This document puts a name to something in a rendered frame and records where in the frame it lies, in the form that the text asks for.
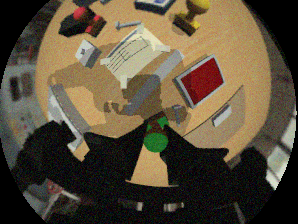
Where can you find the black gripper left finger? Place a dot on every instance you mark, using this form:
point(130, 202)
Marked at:
point(125, 148)

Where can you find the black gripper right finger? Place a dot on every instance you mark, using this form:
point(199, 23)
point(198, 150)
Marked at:
point(182, 157)

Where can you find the white and blue stamp pad tin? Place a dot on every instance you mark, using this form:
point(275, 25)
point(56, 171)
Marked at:
point(159, 6)

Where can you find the cream paper card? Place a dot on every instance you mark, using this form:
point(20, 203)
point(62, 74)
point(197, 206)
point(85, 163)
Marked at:
point(133, 52)

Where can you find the yellow rubber stamp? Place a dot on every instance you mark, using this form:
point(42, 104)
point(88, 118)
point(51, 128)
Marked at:
point(186, 21)

